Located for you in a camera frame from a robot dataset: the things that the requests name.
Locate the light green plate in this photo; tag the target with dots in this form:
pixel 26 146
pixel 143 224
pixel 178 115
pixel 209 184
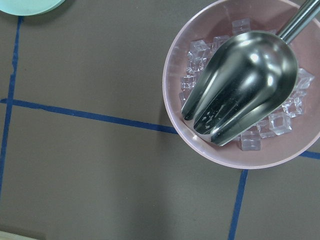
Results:
pixel 28 7

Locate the pink bowl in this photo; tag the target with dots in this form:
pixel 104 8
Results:
pixel 215 20

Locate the metal scoop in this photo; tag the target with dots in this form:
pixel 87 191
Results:
pixel 247 78

